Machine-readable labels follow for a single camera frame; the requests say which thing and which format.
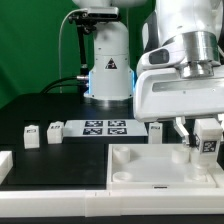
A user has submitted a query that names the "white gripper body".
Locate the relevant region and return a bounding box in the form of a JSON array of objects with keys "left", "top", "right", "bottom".
[{"left": 133, "top": 66, "right": 224, "bottom": 122}]

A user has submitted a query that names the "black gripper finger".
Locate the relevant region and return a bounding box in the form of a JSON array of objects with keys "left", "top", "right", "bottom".
[{"left": 173, "top": 117, "right": 190, "bottom": 146}]

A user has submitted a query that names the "white square tabletop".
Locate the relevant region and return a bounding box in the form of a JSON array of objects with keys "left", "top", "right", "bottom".
[{"left": 106, "top": 144, "right": 217, "bottom": 190}]

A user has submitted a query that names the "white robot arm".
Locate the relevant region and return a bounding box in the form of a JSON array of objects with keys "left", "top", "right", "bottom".
[{"left": 72, "top": 0, "right": 224, "bottom": 126}]

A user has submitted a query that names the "white fiducial marker sheet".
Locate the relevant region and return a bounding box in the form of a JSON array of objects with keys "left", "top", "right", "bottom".
[{"left": 64, "top": 119, "right": 147, "bottom": 137}]

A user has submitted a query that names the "white U-shaped boundary fence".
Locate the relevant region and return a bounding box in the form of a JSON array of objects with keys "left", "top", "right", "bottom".
[{"left": 0, "top": 162, "right": 224, "bottom": 218}]

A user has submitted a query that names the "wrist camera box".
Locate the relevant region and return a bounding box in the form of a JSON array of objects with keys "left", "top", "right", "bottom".
[{"left": 136, "top": 47, "right": 185, "bottom": 76}]

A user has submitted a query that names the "black cable bundle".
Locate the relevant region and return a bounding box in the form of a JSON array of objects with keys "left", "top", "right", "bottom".
[{"left": 40, "top": 75, "right": 90, "bottom": 94}]

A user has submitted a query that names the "grey cable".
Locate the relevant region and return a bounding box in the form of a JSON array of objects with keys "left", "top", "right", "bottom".
[{"left": 58, "top": 9, "right": 88, "bottom": 94}]

